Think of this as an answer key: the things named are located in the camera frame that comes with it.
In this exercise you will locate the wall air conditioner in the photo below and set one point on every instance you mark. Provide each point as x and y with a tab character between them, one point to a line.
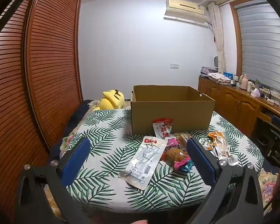
184	7

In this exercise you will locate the white power strip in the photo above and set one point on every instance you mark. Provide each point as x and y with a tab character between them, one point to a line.
270	100

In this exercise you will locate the green capped bottle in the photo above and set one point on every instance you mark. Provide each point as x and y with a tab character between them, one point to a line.
257	84

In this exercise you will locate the grey window blind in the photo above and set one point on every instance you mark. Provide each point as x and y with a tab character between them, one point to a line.
263	42

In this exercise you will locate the leaf print tablecloth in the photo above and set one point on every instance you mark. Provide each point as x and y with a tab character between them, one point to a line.
102	149

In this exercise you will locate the yellow plush toy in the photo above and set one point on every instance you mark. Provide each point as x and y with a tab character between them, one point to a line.
112	100

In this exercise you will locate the wooden louvered wardrobe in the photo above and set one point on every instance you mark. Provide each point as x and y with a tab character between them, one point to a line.
49	63

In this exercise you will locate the person's left hand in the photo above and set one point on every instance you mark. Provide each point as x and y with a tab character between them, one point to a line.
137	222

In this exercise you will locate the white and red snack packet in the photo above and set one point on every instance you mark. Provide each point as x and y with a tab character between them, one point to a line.
163	130

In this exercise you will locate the small white fan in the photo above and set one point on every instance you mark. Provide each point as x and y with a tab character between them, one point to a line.
216	61

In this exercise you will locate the tissue box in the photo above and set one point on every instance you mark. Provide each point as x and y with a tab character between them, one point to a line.
255	93

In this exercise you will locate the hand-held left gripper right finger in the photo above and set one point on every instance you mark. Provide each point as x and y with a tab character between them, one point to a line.
200	163

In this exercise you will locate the pink snack packet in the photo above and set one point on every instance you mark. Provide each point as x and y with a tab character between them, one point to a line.
172	142

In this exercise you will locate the wooden window frame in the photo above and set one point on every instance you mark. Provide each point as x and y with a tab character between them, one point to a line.
237	42

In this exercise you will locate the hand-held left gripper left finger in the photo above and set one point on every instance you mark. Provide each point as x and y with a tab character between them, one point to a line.
75	161

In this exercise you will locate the beige curtain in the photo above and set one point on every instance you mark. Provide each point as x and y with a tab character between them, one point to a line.
218	39

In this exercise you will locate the pink thermos jug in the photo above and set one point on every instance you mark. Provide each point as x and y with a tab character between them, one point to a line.
243	82

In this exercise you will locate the wooden cabinet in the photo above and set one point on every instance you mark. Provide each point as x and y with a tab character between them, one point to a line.
235	105

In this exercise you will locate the blue box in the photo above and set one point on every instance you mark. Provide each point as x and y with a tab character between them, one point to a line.
228	75

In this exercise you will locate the brown snack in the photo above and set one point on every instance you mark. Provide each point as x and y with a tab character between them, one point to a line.
175	155

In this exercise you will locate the small white orange packet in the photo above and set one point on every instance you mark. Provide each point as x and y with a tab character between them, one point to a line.
206	145

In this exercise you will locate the purple folded cloth bundle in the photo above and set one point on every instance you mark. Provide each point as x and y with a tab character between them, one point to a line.
207	71

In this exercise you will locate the brown cardboard box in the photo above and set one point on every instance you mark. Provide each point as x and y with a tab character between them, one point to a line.
172	114

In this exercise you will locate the floral bedsheet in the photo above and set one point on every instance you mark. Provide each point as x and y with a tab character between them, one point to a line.
267	184

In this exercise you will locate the clear biscuit pack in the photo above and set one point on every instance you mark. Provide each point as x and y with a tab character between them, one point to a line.
183	141

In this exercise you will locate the white wall switch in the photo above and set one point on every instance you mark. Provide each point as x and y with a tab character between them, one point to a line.
174	66

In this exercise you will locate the large white packet red label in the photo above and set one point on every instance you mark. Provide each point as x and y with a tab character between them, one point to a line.
142	161

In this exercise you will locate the floral folded quilt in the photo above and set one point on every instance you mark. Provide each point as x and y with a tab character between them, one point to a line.
220	78

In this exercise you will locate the orange clear snack packet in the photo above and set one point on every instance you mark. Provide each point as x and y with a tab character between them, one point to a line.
220	144

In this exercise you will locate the white cup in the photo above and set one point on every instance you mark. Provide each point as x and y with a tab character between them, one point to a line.
249	86

